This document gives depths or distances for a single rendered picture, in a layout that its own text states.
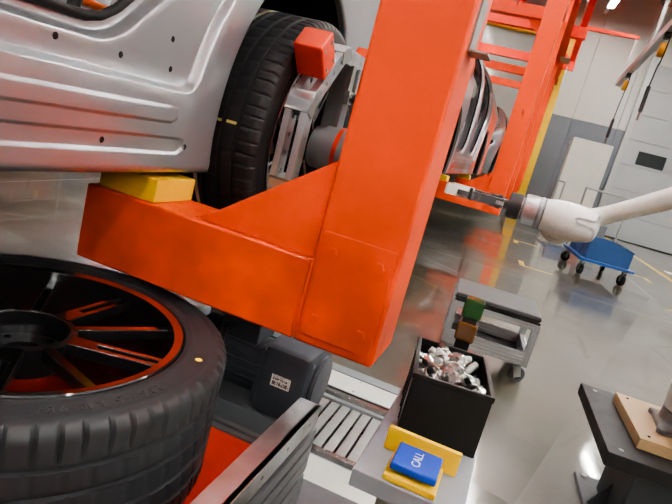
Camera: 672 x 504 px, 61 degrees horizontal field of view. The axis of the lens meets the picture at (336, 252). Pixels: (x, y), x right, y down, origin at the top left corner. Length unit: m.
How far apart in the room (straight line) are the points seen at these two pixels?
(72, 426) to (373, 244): 0.55
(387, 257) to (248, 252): 0.27
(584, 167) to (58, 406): 12.66
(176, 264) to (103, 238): 0.18
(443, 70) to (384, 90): 0.10
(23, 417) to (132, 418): 0.13
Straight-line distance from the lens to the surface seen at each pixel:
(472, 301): 1.19
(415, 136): 0.99
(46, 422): 0.79
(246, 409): 1.43
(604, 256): 7.06
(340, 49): 1.55
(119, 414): 0.82
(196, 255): 1.16
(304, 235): 1.07
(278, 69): 1.42
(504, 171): 5.18
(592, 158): 13.15
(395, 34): 1.02
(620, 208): 1.86
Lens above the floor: 0.93
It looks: 12 degrees down
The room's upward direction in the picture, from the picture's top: 15 degrees clockwise
